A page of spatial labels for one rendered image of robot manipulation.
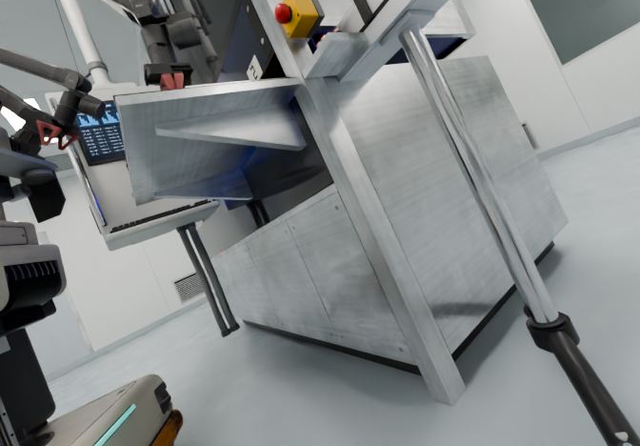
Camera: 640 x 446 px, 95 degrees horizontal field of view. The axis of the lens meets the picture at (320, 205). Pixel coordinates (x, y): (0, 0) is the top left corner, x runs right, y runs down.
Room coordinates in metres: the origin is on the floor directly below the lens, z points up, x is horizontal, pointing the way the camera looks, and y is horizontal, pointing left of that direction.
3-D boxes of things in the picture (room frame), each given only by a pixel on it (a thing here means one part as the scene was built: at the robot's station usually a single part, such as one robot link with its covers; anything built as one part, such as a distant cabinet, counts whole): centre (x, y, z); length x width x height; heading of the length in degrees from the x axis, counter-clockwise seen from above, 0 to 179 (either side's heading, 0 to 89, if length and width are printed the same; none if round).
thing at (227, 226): (1.60, 0.48, 0.73); 1.98 x 0.01 x 0.25; 33
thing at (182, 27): (0.68, 0.15, 1.10); 0.11 x 0.09 x 0.12; 99
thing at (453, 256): (1.85, 0.05, 0.44); 2.06 x 1.00 x 0.88; 33
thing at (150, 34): (0.68, 0.19, 1.07); 0.07 x 0.06 x 0.07; 99
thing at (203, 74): (1.33, 0.30, 1.50); 0.47 x 0.01 x 0.59; 33
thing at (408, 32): (0.64, -0.34, 0.46); 0.09 x 0.09 x 0.77; 33
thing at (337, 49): (0.69, -0.19, 0.87); 0.14 x 0.13 x 0.02; 123
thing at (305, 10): (0.68, -0.14, 0.99); 0.08 x 0.07 x 0.07; 123
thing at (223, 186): (1.14, 0.39, 0.79); 0.34 x 0.03 x 0.13; 123
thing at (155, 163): (0.93, 0.24, 0.87); 0.70 x 0.48 x 0.02; 33
